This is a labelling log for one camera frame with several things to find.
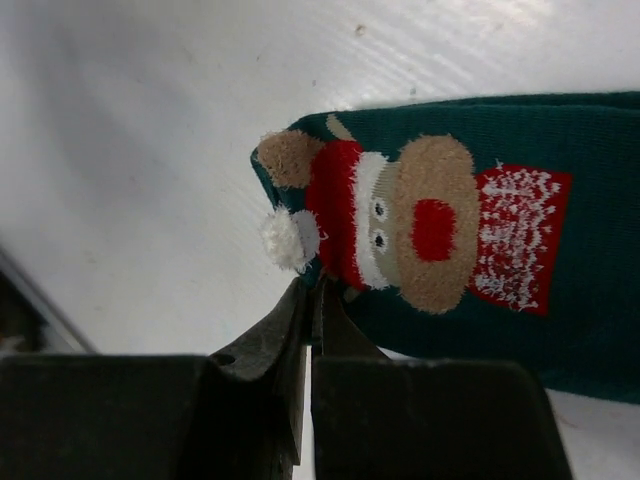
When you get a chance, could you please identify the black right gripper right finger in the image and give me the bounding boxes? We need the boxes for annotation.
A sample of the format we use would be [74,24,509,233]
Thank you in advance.
[310,277,388,360]

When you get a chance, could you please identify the aluminium rail frame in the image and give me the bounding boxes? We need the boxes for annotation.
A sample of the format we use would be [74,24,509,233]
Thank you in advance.
[1,248,98,354]

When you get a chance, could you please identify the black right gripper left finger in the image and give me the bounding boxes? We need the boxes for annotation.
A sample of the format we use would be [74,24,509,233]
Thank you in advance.
[211,279,308,468]

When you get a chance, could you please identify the dark green reindeer sock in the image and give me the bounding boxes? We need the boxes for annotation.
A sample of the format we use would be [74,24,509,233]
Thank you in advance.
[251,92,639,404]

